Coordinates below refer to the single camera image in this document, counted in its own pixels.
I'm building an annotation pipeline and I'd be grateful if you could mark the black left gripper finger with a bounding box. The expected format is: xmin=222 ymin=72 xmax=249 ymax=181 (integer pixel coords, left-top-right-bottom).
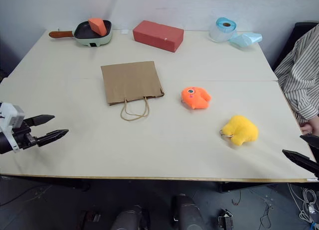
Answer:
xmin=24 ymin=114 xmax=56 ymax=127
xmin=36 ymin=129 xmax=69 ymax=148

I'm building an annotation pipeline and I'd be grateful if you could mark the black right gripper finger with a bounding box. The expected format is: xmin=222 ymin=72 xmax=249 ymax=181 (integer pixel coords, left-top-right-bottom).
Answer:
xmin=282 ymin=149 xmax=319 ymax=179
xmin=300 ymin=134 xmax=319 ymax=151

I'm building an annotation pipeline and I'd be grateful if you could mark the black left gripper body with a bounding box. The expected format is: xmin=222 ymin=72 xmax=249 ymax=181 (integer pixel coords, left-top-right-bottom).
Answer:
xmin=11 ymin=123 xmax=38 ymax=150

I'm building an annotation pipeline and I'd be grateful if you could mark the person's bare hand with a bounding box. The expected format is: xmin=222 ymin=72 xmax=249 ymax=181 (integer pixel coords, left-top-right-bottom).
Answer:
xmin=300 ymin=123 xmax=316 ymax=135

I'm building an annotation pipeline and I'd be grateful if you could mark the person in striped shirt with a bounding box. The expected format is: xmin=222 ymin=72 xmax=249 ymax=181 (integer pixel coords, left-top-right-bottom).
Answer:
xmin=274 ymin=22 xmax=319 ymax=136

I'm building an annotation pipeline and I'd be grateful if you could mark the yellow plush toy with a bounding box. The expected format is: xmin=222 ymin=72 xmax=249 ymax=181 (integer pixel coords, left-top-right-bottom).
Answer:
xmin=219 ymin=115 xmax=259 ymax=147

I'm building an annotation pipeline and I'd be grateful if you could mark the green electric frying pan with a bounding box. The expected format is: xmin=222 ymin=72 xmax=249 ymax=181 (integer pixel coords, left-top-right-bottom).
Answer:
xmin=48 ymin=19 xmax=113 ymax=48

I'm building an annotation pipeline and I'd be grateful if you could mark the orange foam wedge block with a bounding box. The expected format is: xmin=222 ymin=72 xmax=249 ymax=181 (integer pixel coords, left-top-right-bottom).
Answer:
xmin=88 ymin=17 xmax=108 ymax=37

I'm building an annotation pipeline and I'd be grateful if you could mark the dark rounded robot leg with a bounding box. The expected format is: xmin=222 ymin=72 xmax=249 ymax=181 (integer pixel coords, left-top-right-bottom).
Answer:
xmin=109 ymin=204 xmax=150 ymax=230
xmin=171 ymin=194 xmax=205 ymax=230

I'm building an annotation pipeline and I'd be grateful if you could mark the orange plush toy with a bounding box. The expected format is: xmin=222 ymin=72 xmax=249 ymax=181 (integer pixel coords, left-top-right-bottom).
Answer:
xmin=180 ymin=86 xmax=212 ymax=110

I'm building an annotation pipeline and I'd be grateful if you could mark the blue tape roll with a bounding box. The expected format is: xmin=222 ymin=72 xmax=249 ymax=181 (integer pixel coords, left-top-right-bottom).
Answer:
xmin=208 ymin=17 xmax=263 ymax=50

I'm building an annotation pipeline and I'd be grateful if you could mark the red rectangular box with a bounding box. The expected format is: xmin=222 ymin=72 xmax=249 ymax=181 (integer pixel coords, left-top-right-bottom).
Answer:
xmin=132 ymin=20 xmax=185 ymax=53

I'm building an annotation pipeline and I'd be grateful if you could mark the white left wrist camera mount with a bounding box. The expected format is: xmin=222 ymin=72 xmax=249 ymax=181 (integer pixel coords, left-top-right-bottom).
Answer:
xmin=0 ymin=102 xmax=25 ymax=153

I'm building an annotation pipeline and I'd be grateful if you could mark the white cable bundle on floor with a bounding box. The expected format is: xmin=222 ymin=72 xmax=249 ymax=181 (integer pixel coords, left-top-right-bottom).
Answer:
xmin=286 ymin=182 xmax=319 ymax=230

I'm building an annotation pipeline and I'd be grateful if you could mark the brown paper bag with handles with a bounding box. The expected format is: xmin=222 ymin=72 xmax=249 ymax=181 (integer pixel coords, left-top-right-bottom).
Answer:
xmin=100 ymin=60 xmax=165 ymax=122

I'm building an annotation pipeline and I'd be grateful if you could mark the black metal bracket on floor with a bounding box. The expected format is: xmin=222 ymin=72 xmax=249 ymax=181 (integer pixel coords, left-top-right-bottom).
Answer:
xmin=217 ymin=209 xmax=235 ymax=230

